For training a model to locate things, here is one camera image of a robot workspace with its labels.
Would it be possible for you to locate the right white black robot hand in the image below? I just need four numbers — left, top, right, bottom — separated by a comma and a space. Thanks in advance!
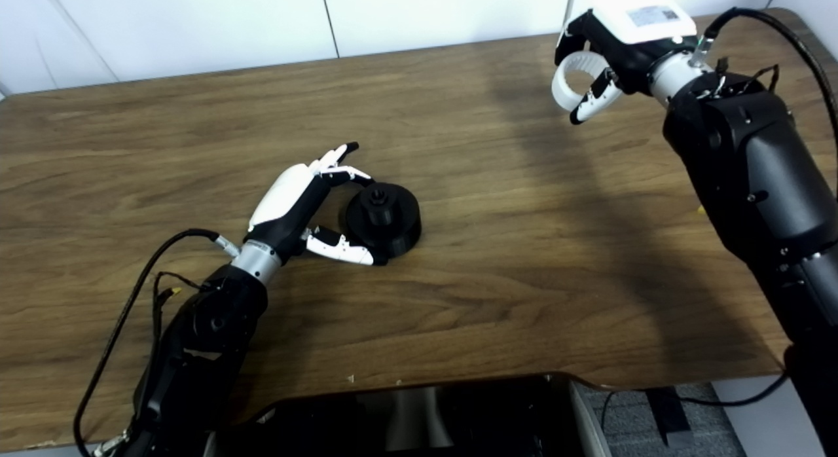
554, 2, 699, 125

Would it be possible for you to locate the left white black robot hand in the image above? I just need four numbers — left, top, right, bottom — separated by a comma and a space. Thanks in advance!
246, 141, 388, 266

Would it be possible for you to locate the white plastic ring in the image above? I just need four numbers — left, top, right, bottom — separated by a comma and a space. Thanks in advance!
552, 51, 623, 112

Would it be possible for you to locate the round black plastic part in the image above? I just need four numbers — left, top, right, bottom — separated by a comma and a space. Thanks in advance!
345, 182, 422, 261

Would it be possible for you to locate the glossy black robot torso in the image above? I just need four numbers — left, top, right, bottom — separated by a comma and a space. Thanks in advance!
209, 373, 613, 457

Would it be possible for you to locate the white floor board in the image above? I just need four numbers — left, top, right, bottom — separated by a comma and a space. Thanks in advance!
712, 377, 819, 457

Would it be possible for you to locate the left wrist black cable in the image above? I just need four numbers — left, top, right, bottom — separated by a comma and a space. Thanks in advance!
73, 229, 242, 457

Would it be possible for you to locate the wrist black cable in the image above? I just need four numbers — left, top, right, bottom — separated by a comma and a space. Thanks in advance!
73, 229, 242, 457
601, 7, 838, 438

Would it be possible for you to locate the thin black wire loop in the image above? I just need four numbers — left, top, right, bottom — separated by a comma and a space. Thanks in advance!
717, 56, 780, 94

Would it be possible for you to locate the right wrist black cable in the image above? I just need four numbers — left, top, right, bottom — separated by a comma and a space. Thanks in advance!
601, 7, 838, 438

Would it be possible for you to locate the thin wire with yellow tag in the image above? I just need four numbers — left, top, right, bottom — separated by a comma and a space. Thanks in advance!
152, 271, 207, 327

